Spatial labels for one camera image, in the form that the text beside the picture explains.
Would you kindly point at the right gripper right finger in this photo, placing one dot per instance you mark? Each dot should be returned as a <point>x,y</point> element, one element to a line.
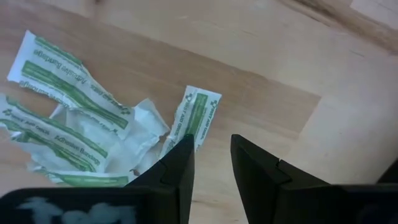
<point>255,174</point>

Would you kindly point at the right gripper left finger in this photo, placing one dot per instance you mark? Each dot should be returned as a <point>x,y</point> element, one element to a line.
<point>177,174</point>

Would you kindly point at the white packet at right edge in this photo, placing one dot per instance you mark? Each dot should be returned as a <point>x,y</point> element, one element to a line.
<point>90,180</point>

